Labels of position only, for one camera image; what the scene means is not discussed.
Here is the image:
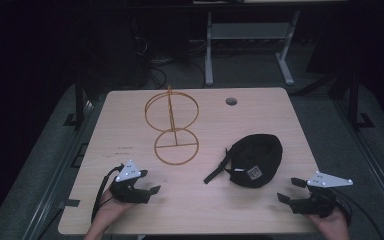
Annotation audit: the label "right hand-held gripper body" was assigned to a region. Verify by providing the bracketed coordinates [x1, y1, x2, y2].
[289, 170, 354, 219]

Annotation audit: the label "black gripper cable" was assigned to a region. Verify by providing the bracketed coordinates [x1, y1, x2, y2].
[329, 188, 384, 240]
[90, 164, 125, 225]

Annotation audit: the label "person's right hand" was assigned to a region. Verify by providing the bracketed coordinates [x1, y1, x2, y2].
[304, 206, 350, 234]

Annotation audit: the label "person's left hand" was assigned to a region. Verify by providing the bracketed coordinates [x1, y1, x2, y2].
[93, 188, 138, 232]

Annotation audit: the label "bundle of floor cables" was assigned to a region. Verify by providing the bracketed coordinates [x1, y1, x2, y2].
[133, 34, 208, 90]

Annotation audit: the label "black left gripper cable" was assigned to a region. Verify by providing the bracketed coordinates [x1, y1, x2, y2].
[90, 164, 125, 225]

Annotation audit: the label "black metal stand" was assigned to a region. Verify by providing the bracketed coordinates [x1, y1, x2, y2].
[344, 68, 376, 132]
[62, 71, 93, 132]

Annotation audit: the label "black cap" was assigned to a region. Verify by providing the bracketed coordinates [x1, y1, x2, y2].
[203, 133, 284, 190]

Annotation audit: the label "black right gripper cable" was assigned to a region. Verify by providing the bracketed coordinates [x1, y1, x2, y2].
[329, 188, 384, 240]

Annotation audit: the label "gold wire hat stand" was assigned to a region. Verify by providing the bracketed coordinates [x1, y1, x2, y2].
[144, 85, 201, 167]

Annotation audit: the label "white metal desk frame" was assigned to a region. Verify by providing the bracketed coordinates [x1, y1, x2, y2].
[204, 9, 302, 87]

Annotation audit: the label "dark bracket on table edge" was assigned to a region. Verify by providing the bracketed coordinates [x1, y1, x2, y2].
[59, 198, 81, 209]

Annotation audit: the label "aluminium floor rail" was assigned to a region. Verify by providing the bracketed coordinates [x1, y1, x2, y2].
[21, 96, 106, 240]
[331, 98, 384, 232]

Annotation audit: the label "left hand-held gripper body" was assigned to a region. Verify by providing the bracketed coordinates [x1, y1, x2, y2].
[109, 159, 150, 205]

